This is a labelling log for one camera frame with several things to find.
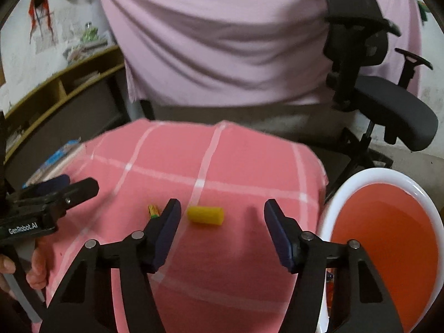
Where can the low wooden shelf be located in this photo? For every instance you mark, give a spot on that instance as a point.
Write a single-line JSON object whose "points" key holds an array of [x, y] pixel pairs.
{"points": [[79, 76]]}

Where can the pink checked tablecloth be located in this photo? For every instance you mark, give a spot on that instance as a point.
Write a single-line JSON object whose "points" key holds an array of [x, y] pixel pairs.
{"points": [[225, 166]]}

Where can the red basin with white rim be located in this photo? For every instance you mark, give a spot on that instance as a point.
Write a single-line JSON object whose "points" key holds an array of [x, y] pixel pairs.
{"points": [[381, 249]]}

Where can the blue striped packet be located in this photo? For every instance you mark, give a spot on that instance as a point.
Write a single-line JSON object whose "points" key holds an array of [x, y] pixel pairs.
{"points": [[57, 158]]}

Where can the pile of assorted packets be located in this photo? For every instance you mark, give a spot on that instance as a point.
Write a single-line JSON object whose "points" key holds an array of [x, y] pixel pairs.
{"points": [[86, 43]]}

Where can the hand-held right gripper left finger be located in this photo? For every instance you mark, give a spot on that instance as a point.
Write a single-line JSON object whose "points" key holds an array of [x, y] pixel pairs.
{"points": [[163, 236]]}

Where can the yellow foam cylinder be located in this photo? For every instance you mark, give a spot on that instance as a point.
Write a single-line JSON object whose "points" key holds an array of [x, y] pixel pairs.
{"points": [[205, 215]]}

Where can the black office chair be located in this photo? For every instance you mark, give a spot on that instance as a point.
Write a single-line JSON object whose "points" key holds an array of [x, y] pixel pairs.
{"points": [[392, 111]]}

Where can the small green yellow wrapper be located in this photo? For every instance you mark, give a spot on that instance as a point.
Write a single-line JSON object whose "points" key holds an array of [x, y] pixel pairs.
{"points": [[153, 211]]}

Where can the red black wall decoration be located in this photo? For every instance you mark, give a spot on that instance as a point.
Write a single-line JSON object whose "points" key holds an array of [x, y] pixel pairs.
{"points": [[40, 7]]}

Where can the green wall ornament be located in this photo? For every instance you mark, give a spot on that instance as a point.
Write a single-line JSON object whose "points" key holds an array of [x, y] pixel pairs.
{"points": [[423, 12]]}

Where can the pink hanging cloth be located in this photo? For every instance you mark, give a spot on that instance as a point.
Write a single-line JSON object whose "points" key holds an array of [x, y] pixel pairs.
{"points": [[225, 41]]}

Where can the person's left hand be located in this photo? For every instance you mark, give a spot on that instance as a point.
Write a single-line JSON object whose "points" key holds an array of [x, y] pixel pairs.
{"points": [[36, 270]]}

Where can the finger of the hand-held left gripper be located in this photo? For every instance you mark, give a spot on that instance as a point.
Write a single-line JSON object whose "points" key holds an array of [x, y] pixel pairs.
{"points": [[81, 191], [52, 184]]}

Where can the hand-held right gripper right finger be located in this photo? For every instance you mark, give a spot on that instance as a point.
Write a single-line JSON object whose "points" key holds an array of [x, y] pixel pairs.
{"points": [[281, 236]]}

